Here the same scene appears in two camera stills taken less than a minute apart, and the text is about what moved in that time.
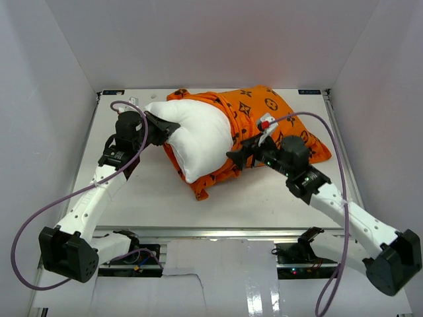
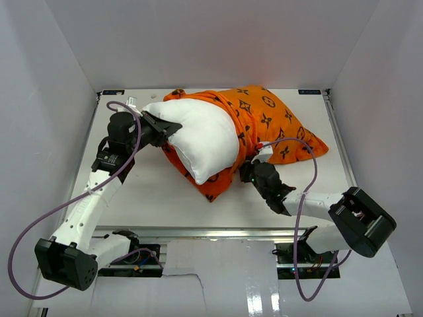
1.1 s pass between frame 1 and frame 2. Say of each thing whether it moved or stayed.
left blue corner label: stayed
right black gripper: moved
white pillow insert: stayed
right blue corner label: stayed
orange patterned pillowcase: moved
